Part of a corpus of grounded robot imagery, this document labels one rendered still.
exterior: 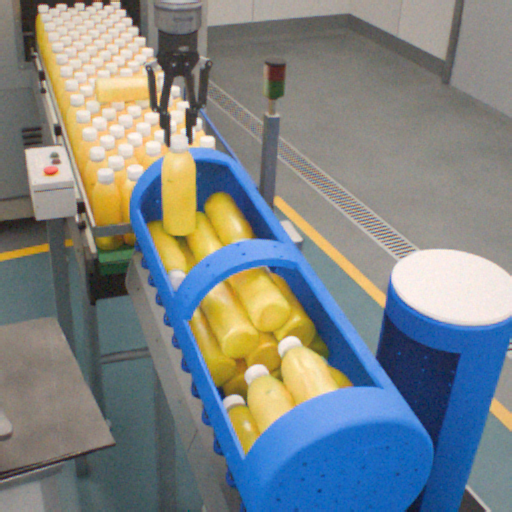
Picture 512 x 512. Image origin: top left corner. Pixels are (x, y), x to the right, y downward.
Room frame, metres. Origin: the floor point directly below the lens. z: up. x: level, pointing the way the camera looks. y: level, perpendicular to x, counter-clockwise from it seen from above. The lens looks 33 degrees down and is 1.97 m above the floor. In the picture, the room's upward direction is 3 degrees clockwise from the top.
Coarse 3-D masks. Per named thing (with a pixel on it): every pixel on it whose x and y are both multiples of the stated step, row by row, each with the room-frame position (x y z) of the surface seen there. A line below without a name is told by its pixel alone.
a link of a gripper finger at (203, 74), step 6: (210, 60) 1.46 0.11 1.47; (210, 66) 1.46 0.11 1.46; (204, 72) 1.45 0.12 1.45; (204, 78) 1.45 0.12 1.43; (204, 84) 1.45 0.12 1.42; (198, 90) 1.47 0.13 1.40; (204, 90) 1.45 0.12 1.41; (198, 96) 1.47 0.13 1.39; (204, 96) 1.45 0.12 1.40; (204, 102) 1.45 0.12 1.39
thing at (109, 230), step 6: (96, 228) 1.62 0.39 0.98; (102, 228) 1.63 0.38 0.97; (108, 228) 1.63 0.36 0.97; (114, 228) 1.64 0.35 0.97; (120, 228) 1.64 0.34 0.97; (126, 228) 1.65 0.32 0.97; (96, 234) 1.63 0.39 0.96; (102, 234) 1.63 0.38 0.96; (108, 234) 1.63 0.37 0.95; (114, 234) 1.64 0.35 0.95
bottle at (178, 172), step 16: (176, 160) 1.41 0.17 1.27; (192, 160) 1.43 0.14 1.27; (176, 176) 1.40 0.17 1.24; (192, 176) 1.42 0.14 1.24; (176, 192) 1.40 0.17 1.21; (192, 192) 1.42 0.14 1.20; (176, 208) 1.40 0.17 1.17; (192, 208) 1.41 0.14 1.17; (176, 224) 1.39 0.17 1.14; (192, 224) 1.41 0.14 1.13
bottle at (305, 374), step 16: (288, 352) 0.95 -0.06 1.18; (304, 352) 0.94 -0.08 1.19; (288, 368) 0.92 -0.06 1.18; (304, 368) 0.90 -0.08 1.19; (320, 368) 0.90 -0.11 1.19; (288, 384) 0.90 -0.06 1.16; (304, 384) 0.87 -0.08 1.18; (320, 384) 0.87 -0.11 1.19; (336, 384) 0.88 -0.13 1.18; (304, 400) 0.85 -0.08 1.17
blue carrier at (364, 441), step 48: (144, 192) 1.47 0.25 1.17; (240, 192) 1.60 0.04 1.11; (144, 240) 1.36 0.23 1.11; (288, 240) 1.25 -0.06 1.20; (192, 288) 1.11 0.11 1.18; (192, 336) 1.04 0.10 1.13; (336, 336) 1.12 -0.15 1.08; (384, 384) 0.85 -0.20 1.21; (288, 432) 0.75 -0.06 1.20; (336, 432) 0.74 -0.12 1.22; (384, 432) 0.77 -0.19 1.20; (240, 480) 0.76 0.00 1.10; (288, 480) 0.72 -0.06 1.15; (336, 480) 0.74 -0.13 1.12; (384, 480) 0.77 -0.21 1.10
